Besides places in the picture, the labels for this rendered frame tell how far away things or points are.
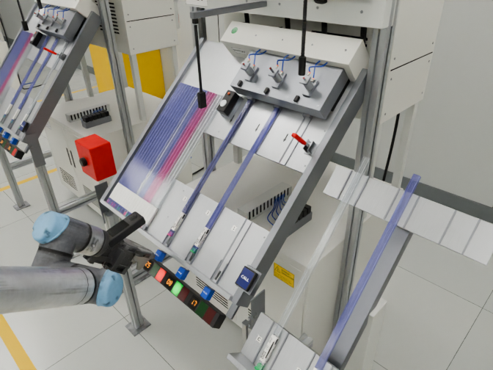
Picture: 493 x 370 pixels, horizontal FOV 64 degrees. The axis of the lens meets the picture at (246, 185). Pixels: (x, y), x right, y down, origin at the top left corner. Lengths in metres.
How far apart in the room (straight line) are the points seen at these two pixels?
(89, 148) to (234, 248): 0.91
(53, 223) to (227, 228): 0.44
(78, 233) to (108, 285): 0.17
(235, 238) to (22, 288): 0.56
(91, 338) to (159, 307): 0.32
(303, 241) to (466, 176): 1.60
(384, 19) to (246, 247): 0.66
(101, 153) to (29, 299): 1.13
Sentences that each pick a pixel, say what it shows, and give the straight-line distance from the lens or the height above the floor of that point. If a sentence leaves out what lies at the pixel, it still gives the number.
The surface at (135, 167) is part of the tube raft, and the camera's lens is 1.44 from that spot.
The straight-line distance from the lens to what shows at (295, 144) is 1.11.
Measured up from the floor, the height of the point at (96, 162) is 0.71.
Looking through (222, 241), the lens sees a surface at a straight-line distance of 1.11.
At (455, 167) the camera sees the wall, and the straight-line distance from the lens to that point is 2.78.
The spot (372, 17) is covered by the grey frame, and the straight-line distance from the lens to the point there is 1.08.
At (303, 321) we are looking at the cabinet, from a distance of 1.46.
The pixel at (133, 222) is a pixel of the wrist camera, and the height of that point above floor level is 0.87.
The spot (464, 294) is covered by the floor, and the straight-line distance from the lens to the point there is 2.28.
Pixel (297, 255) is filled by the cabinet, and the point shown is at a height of 0.62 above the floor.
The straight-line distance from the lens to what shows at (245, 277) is 0.99.
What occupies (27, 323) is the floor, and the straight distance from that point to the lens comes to 2.21.
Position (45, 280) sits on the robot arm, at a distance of 0.78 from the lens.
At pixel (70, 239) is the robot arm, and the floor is 0.92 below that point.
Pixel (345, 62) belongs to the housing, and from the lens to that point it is 1.10.
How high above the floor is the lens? 1.49
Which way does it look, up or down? 31 degrees down
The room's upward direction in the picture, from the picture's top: 2 degrees counter-clockwise
